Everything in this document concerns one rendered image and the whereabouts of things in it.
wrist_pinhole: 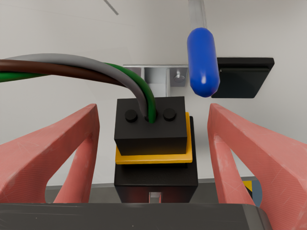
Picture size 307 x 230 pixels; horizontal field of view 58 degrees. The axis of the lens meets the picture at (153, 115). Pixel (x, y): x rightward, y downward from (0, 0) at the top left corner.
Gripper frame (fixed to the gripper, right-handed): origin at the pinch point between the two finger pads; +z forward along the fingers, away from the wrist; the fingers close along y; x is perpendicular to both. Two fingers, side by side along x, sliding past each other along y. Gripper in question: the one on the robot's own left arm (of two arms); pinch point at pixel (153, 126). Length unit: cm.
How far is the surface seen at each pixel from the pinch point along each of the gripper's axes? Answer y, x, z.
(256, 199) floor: -49, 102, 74
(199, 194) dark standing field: -22, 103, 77
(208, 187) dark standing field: -27, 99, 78
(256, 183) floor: -49, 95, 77
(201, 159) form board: -6.2, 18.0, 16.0
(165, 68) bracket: -0.8, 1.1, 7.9
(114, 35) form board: 2.4, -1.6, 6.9
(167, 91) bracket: -1.0, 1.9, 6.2
